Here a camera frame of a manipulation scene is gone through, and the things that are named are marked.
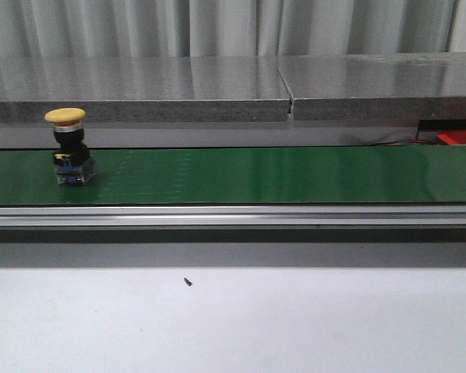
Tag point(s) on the green conveyor belt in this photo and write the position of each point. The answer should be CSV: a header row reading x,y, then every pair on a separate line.
x,y
368,174

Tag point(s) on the grey stone counter slab right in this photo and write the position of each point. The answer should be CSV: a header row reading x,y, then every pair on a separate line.
x,y
374,87

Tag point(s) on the grey stone counter slab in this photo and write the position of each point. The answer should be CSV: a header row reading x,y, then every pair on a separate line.
x,y
138,90
374,87

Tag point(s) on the red plastic tray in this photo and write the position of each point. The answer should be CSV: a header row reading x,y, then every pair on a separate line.
x,y
454,137

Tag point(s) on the grey stone counter slab left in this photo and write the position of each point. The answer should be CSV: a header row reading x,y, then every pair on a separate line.
x,y
138,90

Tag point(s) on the white pleated curtain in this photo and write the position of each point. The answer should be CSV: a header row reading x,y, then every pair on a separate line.
x,y
228,28

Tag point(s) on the aluminium conveyor frame rail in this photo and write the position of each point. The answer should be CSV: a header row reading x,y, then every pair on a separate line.
x,y
287,236

